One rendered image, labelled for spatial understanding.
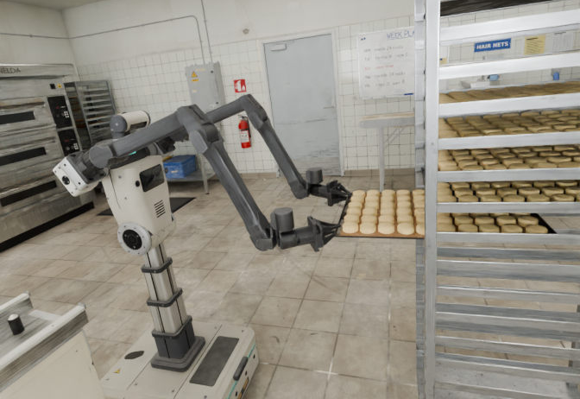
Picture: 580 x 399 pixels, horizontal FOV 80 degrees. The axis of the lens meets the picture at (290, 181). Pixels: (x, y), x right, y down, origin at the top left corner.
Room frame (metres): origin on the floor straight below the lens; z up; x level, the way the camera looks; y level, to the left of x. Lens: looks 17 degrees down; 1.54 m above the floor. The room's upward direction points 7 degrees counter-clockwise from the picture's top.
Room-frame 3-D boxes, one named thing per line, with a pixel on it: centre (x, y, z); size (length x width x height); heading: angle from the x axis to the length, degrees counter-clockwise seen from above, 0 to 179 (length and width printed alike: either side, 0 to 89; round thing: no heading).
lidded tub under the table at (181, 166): (5.41, 1.72, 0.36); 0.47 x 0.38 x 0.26; 164
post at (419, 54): (1.31, -0.52, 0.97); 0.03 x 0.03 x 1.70; 72
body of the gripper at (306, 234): (1.01, -0.03, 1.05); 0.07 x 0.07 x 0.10; 12
